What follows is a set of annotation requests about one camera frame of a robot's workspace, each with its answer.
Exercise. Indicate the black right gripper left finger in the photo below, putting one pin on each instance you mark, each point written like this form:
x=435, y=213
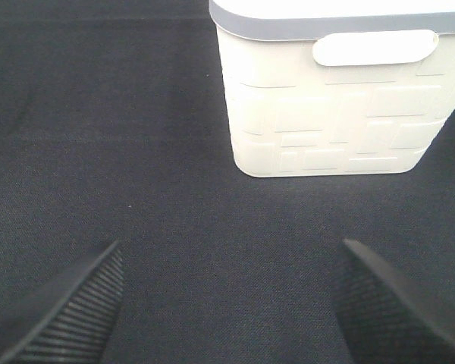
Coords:
x=70, y=318

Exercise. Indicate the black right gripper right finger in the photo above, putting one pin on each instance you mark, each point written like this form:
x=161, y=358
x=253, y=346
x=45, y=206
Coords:
x=386, y=316

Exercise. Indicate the black table cloth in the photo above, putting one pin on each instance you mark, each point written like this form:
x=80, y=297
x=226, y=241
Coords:
x=113, y=127

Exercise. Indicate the white embossed storage bin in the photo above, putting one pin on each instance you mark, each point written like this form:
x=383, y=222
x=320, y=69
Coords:
x=335, y=87

